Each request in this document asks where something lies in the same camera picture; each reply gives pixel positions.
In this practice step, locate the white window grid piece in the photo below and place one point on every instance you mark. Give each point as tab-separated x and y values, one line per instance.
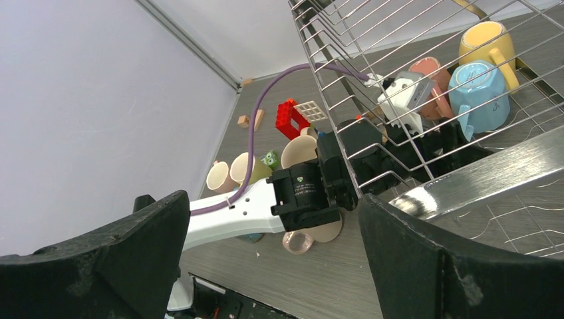
311	111

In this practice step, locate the pink cup rack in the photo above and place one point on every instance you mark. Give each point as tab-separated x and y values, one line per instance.
299	242

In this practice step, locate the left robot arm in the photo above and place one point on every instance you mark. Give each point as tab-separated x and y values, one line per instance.
311	192

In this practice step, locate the pink faceted mug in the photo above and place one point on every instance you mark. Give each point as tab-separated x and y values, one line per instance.
219	180

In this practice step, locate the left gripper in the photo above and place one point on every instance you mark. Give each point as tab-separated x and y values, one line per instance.
432	155

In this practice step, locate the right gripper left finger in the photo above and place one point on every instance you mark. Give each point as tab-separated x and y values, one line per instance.
125	269

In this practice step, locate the steel dish rack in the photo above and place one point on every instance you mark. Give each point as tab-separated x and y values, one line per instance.
512	199

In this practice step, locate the small salmon cup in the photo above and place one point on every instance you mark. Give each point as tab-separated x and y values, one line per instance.
437	105

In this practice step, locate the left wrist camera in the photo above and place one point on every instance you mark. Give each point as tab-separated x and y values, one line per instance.
406	92

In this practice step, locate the pale yellow mug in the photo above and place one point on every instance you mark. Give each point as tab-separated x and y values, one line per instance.
238	169

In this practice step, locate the light blue cup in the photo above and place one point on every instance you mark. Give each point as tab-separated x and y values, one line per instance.
477	94

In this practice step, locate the cream floral mug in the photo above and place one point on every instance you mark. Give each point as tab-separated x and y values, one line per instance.
300	149

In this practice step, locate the red duplo block tower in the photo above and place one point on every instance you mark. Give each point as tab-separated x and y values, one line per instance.
289	121

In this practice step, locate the small yellow cup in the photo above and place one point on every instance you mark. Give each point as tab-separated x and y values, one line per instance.
491	42

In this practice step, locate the tan wooden block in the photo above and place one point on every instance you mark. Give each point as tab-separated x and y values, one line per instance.
258	119

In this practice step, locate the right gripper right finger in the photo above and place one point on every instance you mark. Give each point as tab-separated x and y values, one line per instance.
423	271

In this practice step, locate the small tan wooden cube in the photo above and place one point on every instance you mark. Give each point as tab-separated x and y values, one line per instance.
243	121

